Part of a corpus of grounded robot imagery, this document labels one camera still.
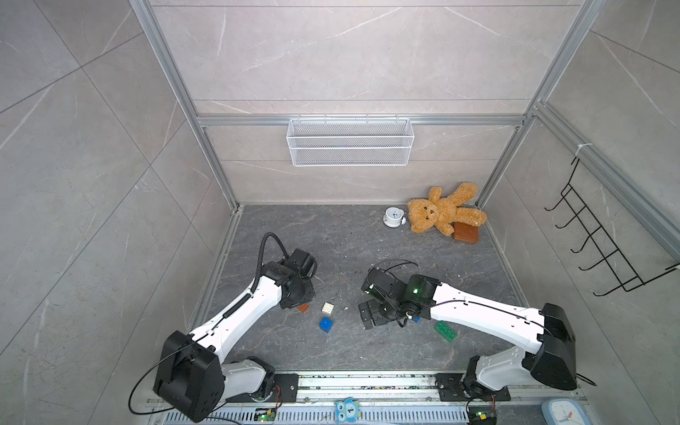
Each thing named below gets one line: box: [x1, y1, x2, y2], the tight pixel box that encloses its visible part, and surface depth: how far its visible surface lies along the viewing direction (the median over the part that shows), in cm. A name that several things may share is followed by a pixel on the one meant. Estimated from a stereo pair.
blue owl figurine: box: [334, 397, 362, 424], surface depth 70 cm
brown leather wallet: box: [450, 221, 480, 244], surface depth 109 cm
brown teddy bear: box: [407, 182, 488, 237], surface depth 109 cm
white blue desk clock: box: [540, 398, 593, 425], surface depth 69 cm
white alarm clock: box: [382, 206, 407, 228], surface depth 113 cm
